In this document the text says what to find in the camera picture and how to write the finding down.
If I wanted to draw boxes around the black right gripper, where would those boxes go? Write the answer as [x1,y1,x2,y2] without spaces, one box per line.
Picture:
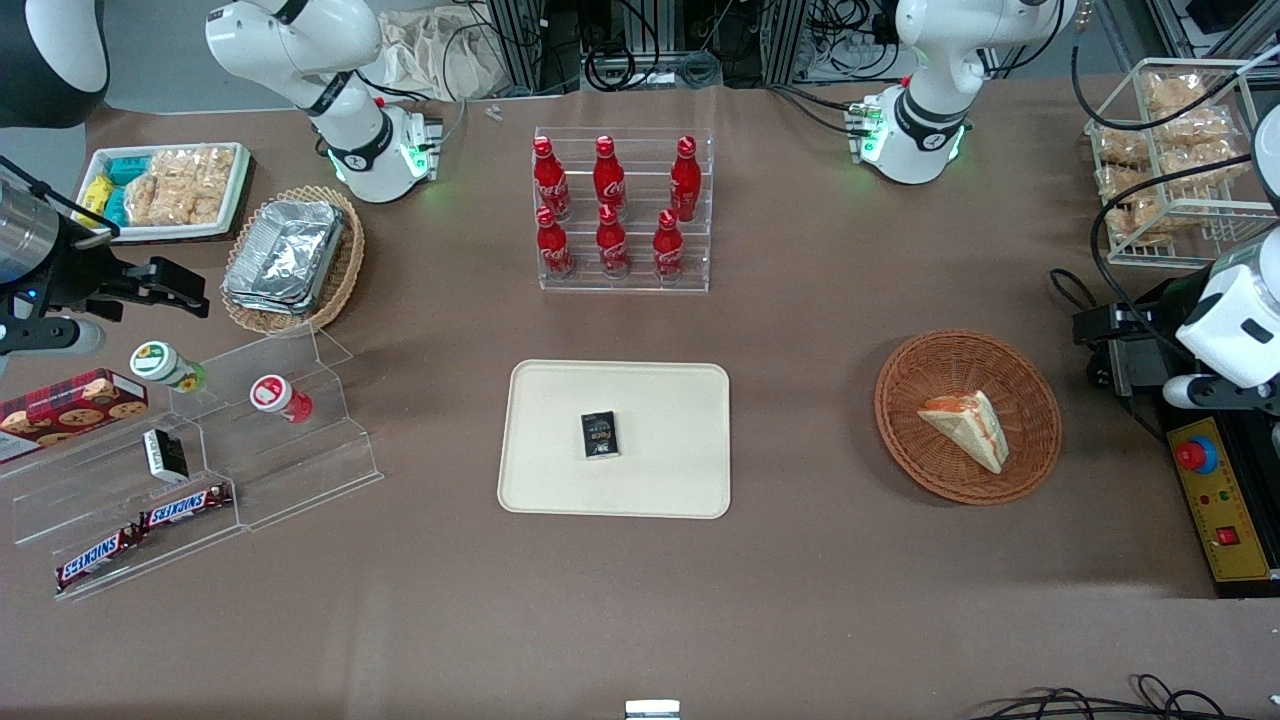
[38,225,211,323]

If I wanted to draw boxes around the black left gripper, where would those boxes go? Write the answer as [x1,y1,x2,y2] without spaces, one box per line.
[1072,276,1207,351]

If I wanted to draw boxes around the triangular sandwich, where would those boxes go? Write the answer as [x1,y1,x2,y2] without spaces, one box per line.
[916,389,1011,476]

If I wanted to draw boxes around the white rectangular snack tray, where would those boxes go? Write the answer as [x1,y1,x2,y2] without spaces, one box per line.
[74,142,253,245]

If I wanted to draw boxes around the brown wicker basket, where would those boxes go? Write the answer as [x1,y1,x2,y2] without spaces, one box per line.
[874,329,1064,507]

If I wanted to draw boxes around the light wicker basket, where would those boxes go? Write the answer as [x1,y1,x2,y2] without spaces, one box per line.
[220,185,367,337]

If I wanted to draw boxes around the beige plastic tray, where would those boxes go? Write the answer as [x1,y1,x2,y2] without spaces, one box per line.
[497,360,732,520]

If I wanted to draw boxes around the green lid cup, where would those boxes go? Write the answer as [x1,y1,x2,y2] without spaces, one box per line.
[129,340,209,394]

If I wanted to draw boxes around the clear rice cracker bag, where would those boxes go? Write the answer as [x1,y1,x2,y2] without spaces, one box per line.
[188,146,237,225]
[123,150,198,228]

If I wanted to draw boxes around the clear fried snack bag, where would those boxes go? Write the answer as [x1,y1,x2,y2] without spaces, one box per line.
[1163,139,1253,188]
[1097,164,1163,203]
[1144,73,1208,114]
[1104,199,1193,248]
[1150,106,1238,148]
[1094,128,1153,168]

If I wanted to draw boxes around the aluminium foil container stack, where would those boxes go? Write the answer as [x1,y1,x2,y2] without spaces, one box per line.
[221,199,348,315]

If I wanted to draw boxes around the red lid cup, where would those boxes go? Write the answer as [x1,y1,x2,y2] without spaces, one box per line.
[249,373,315,425]

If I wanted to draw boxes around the red cookie box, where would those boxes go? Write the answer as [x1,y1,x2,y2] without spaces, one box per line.
[0,368,150,464]

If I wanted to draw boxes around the black and white small box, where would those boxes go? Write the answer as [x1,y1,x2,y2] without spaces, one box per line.
[141,427,190,485]

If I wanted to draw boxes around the Snickers chocolate bar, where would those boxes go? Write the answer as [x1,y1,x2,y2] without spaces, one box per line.
[137,482,235,533]
[54,526,145,592]

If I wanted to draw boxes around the yellow emergency stop box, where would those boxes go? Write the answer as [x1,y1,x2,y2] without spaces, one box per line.
[1167,416,1278,585]

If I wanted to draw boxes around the clear acrylic step display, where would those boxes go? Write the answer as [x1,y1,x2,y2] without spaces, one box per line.
[0,325,385,604]

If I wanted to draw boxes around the black cooking appliance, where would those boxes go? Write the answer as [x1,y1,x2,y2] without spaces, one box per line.
[1140,268,1280,602]

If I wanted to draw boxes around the beige cloth bag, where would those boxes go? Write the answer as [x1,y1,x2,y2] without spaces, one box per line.
[374,6,503,102]

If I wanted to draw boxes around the red cola bottle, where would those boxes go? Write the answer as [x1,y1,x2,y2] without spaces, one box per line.
[531,136,572,222]
[592,135,628,217]
[595,204,632,279]
[535,206,577,281]
[652,208,686,284]
[669,136,703,224]

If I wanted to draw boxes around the clear acrylic bottle rack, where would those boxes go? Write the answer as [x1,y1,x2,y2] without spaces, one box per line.
[533,127,715,295]

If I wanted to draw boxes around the black adapter cable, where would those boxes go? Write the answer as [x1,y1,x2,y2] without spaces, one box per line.
[1047,267,1133,393]

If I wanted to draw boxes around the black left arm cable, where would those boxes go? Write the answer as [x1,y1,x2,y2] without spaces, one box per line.
[1068,18,1280,336]

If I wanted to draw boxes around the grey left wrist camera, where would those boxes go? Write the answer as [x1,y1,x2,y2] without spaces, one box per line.
[1161,374,1219,412]

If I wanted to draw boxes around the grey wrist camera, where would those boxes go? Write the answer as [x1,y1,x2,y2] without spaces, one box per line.
[1161,374,1219,412]
[0,316,107,358]

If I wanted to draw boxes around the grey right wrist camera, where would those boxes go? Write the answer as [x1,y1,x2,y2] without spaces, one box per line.
[0,316,107,358]

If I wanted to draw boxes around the white wire basket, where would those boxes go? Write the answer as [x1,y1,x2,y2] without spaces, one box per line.
[1084,57,1280,269]

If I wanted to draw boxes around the black floor cables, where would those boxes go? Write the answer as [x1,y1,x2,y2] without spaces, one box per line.
[968,673,1280,720]

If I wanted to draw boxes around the coiled black background cables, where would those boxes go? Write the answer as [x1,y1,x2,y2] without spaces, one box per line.
[582,0,643,93]

